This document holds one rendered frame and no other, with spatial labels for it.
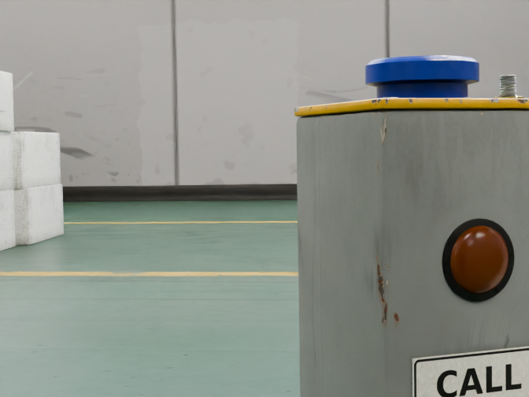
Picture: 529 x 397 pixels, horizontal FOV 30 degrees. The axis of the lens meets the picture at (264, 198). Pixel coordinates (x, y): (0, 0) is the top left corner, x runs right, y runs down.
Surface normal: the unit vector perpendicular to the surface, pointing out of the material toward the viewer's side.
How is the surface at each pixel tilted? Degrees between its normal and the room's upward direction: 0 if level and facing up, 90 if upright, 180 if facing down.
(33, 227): 90
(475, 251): 88
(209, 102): 90
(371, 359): 90
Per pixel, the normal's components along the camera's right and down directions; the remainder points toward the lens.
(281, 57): -0.14, 0.05
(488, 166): 0.36, 0.04
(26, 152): 0.99, -0.01
